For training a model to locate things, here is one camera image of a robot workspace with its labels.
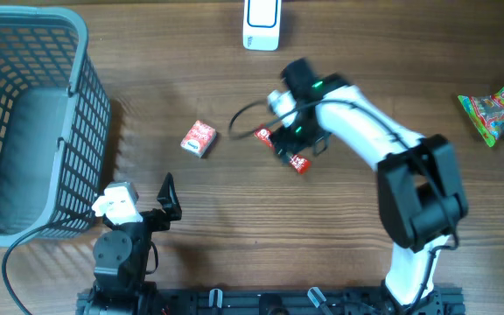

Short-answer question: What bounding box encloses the small red white box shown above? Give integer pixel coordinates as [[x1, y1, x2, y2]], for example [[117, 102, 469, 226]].
[[180, 120, 217, 158]]

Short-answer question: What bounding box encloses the red Nescafe coffee stick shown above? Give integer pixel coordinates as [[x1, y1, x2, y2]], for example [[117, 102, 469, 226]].
[[254, 127, 312, 174]]

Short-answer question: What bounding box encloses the grey plastic mesh basket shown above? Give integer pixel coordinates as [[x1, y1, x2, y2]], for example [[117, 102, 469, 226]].
[[0, 6, 111, 247]]

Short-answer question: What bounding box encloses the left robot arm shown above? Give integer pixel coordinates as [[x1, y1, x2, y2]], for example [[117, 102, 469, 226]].
[[76, 173, 182, 315]]

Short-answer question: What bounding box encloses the green Haribo gummy bag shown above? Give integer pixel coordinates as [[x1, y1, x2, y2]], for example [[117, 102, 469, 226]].
[[458, 87, 504, 147]]

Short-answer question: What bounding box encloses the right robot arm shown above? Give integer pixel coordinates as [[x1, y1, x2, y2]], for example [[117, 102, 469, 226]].
[[268, 59, 469, 314]]

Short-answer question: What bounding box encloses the white barcode scanner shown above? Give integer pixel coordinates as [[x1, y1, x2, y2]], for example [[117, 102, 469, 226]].
[[242, 0, 283, 51]]

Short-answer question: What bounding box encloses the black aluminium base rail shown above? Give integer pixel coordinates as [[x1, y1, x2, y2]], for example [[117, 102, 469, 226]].
[[75, 286, 466, 315]]

